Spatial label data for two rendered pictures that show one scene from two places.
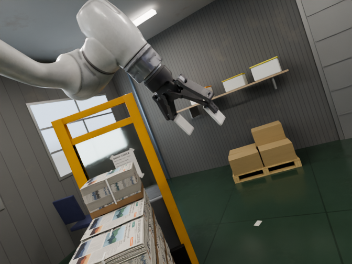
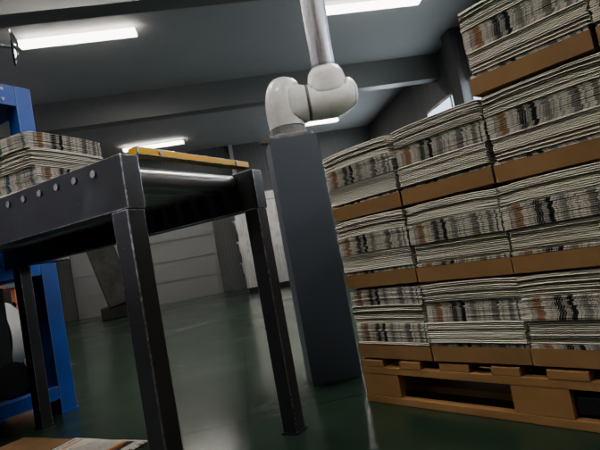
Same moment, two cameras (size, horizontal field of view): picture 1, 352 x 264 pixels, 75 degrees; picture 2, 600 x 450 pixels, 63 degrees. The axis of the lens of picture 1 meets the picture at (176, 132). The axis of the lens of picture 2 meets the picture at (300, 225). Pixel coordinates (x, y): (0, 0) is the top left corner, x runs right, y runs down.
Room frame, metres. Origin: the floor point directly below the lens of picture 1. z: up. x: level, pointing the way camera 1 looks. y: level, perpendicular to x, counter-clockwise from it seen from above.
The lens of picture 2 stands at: (1.70, -0.81, 0.52)
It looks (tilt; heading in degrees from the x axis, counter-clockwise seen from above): 3 degrees up; 145
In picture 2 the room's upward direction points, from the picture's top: 10 degrees counter-clockwise
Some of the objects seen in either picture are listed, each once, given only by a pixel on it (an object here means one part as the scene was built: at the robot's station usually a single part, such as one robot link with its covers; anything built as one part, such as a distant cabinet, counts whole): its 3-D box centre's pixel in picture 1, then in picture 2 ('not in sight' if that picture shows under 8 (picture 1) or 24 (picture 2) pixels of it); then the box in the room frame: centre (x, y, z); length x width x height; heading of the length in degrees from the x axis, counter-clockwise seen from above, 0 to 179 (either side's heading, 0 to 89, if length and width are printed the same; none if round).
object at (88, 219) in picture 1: (86, 218); not in sight; (3.58, 1.82, 0.46); 0.54 x 0.51 x 0.93; 147
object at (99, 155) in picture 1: (117, 164); not in sight; (2.14, 0.63, 1.28); 0.57 x 0.01 x 0.65; 96
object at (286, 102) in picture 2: not in sight; (286, 104); (0.04, 0.42, 1.17); 0.18 x 0.16 x 0.22; 54
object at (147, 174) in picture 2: not in sight; (179, 179); (0.46, -0.29, 0.78); 0.47 x 0.05 x 0.05; 116
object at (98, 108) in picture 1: (94, 110); not in sight; (2.12, 0.62, 1.82); 0.75 x 0.06 x 0.06; 96
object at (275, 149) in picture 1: (257, 150); not in sight; (4.09, -1.28, 0.35); 1.23 x 0.93 x 0.70; 63
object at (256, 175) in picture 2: not in sight; (112, 228); (-0.17, -0.32, 0.74); 1.34 x 0.05 x 0.12; 26
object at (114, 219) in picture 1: (115, 217); not in sight; (1.39, 0.54, 1.07); 0.37 x 0.28 x 0.01; 95
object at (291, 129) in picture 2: not in sight; (284, 136); (0.02, 0.39, 1.03); 0.22 x 0.18 x 0.06; 63
